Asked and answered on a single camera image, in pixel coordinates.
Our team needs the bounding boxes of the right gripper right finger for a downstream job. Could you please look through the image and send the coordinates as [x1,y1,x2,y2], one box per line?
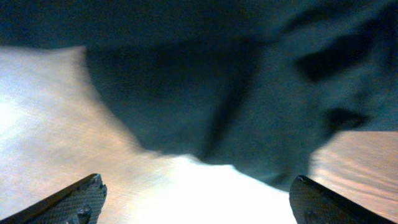
[289,175,396,224]

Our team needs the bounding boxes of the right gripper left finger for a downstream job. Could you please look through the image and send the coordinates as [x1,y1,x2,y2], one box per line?
[1,174,108,224]

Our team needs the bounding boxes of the black polo shirt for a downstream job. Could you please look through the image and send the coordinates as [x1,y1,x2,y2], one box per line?
[1,0,397,191]

